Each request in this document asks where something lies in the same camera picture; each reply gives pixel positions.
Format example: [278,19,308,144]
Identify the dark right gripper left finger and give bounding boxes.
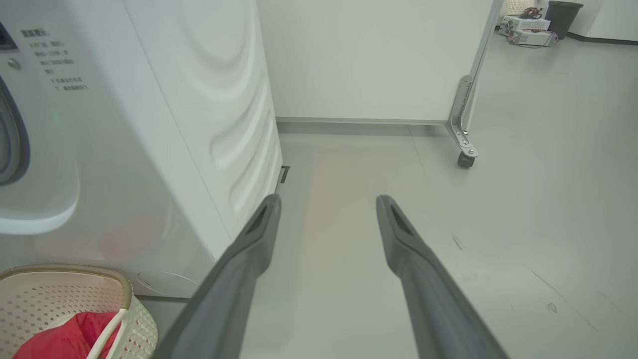
[155,193,282,359]

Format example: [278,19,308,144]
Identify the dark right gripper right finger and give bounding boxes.
[375,194,509,359]

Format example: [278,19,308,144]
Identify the red garment with white stripes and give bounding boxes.
[12,312,123,359]

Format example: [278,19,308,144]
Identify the cream perforated laundry basket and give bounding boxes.
[0,264,159,359]

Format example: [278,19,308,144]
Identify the white front-load washing machine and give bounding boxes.
[0,0,284,300]

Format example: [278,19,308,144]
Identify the white wicker basket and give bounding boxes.
[500,0,536,18]

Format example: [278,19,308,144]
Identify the black door lock socket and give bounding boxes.
[0,22,18,50]

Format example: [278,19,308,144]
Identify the metal partition leg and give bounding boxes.
[445,0,504,159]

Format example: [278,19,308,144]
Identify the white partition panel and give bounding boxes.
[257,0,504,125]

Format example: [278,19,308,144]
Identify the white electronics box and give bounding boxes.
[501,15,551,31]
[507,29,558,48]

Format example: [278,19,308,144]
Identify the dark waste bin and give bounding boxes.
[545,0,584,40]

